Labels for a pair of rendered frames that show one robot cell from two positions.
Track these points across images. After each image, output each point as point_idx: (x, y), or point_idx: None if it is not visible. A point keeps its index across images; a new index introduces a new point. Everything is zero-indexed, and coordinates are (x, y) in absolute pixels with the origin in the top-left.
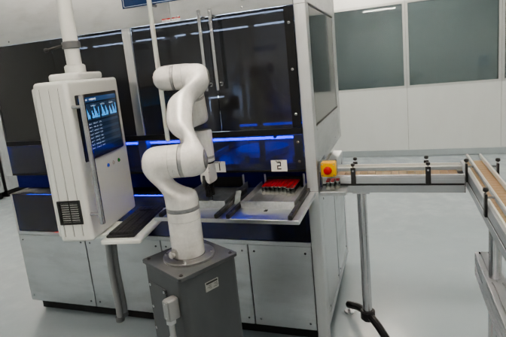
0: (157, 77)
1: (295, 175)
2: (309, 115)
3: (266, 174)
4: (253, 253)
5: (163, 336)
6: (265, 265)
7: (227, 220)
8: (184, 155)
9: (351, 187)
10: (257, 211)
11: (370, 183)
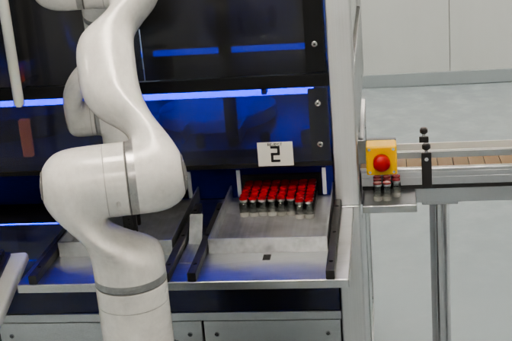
0: None
1: (305, 171)
2: (344, 46)
3: (242, 170)
4: (215, 338)
5: None
6: None
7: (190, 285)
8: (143, 169)
9: (421, 192)
10: (249, 259)
11: (460, 183)
